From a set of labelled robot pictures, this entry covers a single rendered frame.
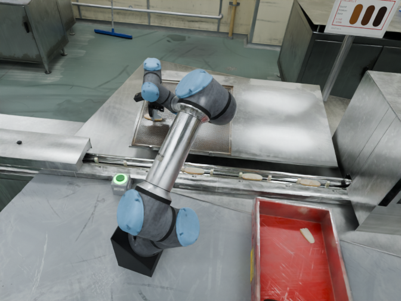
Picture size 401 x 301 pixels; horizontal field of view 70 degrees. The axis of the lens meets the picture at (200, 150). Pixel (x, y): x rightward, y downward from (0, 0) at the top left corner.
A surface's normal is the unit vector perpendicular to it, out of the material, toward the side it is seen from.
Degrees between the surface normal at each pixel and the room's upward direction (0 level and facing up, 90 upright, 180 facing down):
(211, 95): 61
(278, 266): 0
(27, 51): 90
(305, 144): 10
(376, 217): 90
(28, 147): 0
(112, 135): 0
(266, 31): 90
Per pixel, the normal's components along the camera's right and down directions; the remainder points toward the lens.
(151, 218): 0.61, 0.07
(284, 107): 0.05, -0.58
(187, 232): 0.82, -0.25
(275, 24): -0.07, 0.69
